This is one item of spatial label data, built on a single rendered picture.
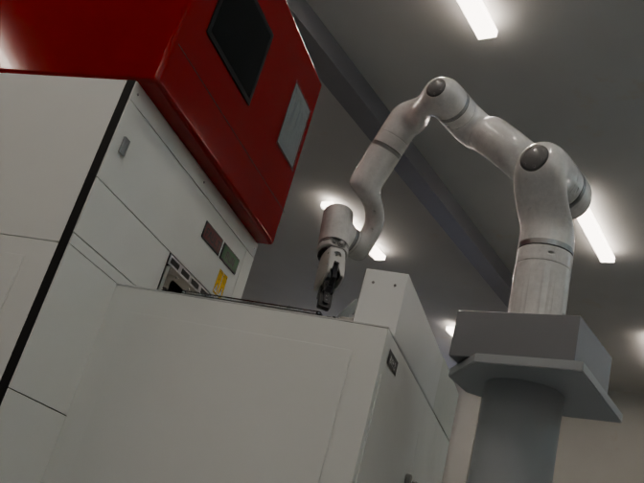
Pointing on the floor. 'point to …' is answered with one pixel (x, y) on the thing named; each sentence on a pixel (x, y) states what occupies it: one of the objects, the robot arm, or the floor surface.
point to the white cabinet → (242, 400)
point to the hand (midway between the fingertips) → (324, 302)
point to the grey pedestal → (526, 412)
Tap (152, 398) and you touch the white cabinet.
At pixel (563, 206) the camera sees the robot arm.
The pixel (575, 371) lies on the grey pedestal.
